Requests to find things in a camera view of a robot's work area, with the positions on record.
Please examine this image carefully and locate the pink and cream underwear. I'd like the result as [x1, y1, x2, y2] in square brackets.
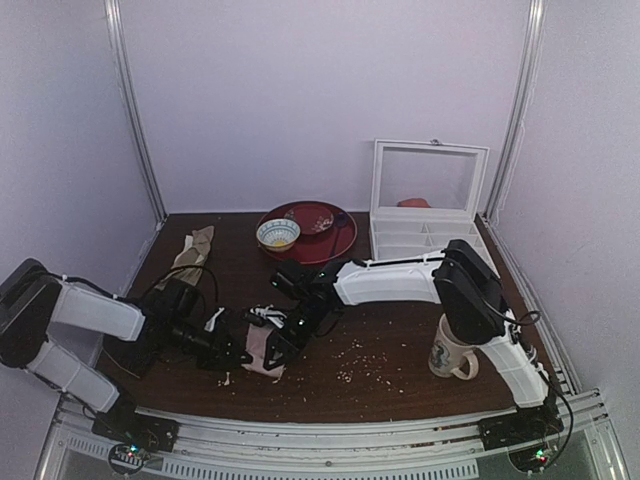
[243, 325, 285, 382]

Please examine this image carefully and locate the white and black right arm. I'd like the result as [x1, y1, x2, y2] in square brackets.
[245, 239, 559, 424]

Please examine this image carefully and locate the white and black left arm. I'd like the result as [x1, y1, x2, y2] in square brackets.
[1, 258, 252, 413]

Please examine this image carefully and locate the red round lacquer tray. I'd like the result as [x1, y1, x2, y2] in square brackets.
[254, 200, 358, 265]

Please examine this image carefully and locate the beige crumpled cloth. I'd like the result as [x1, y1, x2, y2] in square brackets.
[171, 225, 215, 287]

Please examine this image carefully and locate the yellow and blue patterned bowl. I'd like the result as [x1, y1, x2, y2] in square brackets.
[256, 218, 301, 253]

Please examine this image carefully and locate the black striped garment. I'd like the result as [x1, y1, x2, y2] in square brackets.
[102, 335, 157, 379]

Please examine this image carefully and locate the small red floral dish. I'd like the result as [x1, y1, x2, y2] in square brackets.
[284, 205, 334, 236]

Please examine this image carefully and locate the purple spoon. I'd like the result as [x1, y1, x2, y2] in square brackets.
[329, 212, 349, 258]

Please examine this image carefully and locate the red object behind box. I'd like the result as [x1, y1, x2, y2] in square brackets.
[397, 197, 430, 208]

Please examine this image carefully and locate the white compartment box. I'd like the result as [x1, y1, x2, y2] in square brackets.
[369, 139, 495, 267]

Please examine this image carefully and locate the beige mug with blue design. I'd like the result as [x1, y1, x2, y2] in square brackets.
[428, 315, 479, 381]

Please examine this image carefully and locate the aluminium front rail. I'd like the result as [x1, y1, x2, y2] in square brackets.
[34, 389, 634, 479]

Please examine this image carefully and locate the left aluminium frame post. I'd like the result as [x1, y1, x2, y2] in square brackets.
[103, 0, 168, 224]

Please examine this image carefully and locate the aluminium frame post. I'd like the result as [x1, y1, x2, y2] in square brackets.
[103, 0, 168, 224]
[485, 0, 547, 222]

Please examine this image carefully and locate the right aluminium frame post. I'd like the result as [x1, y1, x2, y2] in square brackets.
[485, 0, 547, 222]

